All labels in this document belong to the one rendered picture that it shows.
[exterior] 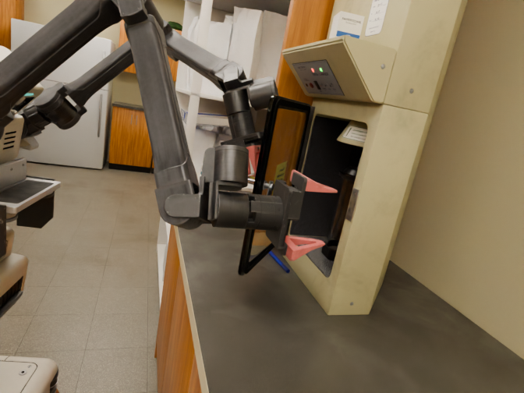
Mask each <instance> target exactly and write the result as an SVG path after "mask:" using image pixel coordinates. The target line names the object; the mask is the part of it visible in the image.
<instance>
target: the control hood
mask: <svg viewBox="0 0 524 393"><path fill-rule="evenodd" d="M282 55H283V56H284V58H285V60H286V62H287V63H288V65H289V67H290V69H291V70H292V73H293V74H294V76H295V78H296V79H297V81H298V83H299V85H300V86H301V88H302V90H303V92H304V94H305V95H306V96H309V97H319V98H327V99H335V100H344V101H359V102H367V103H376V104H381V102H383V101H384V96H385V93H386V90H387V86H388V81H389V78H390V75H391V70H392V66H393V63H394V60H395V55H396V50H395V49H394V48H389V47H386V46H383V45H379V44H375V43H372V42H369V41H364V40H361V39H358V38H355V37H350V36H347V35H343V36H340V37H333V38H330V39H327V40H322V41H317V42H313V43H310V44H304V45H300V46H297V47H293V48H287V49H284V50H283V51H282ZM325 59H326V60H327V63H328V65H329V66H330V67H331V70H332V72H333V73H334V75H335V78H336V80H337V81H338V84H339V86H340V87H341V89H342V92H343V93H344V95H345V96H342V95H330V94H310V93H308V92H307V90H306V88H305V87H304V85H303V83H302V81H301V79H300V78H299V76H298V74H297V72H296V71H295V69H294V67H293V65H292V64H293V63H300V62H312V61H318V60H325Z"/></svg>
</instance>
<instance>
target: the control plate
mask: <svg viewBox="0 0 524 393"><path fill-rule="evenodd" d="M292 65H293V67H294V69H295V71H296V72H297V74H298V76H299V78H300V79H301V81H302V83H303V85H304V87H305V88H306V90H307V92H308V93H310V94H330V95H342V96H345V95H344V93H343V92H342V89H341V87H340V86H339V84H338V81H337V80H336V78H335V75H334V73H333V72H332V70H331V67H330V66H329V65H328V62H327V60H326V59H325V60H318V61H312V62H300V63H293V64H292ZM320 67H321V68H322V70H323V72H321V71H320ZM312 68H313V70H314V72H313V71H312ZM314 81H317V82H318V84H319V86H320V84H321V83H322V84H323V85H324V86H322V87H321V86H320V88H321V90H318V89H317V86H316V85H315V83H314ZM306 83H307V85H308V87H307V86H306ZM310 83H312V84H313V88H312V87H310ZM325 83H327V84H328V87H326V86H325V85H326V84H325ZM331 83H332V84H333V87H330V85H331Z"/></svg>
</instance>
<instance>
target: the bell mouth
mask: <svg viewBox="0 0 524 393"><path fill-rule="evenodd" d="M366 135H367V124H366V123H365V122H358V121H354V120H351V121H350V122H349V124H348V125H347V126H346V127H345V129H344V130H343V131H342V133H341V134H340V136H339V137H338V139H337V140H338V141H340V142H343V143H347V144H351V145H354V146H357V147H364V144H365V140H366Z"/></svg>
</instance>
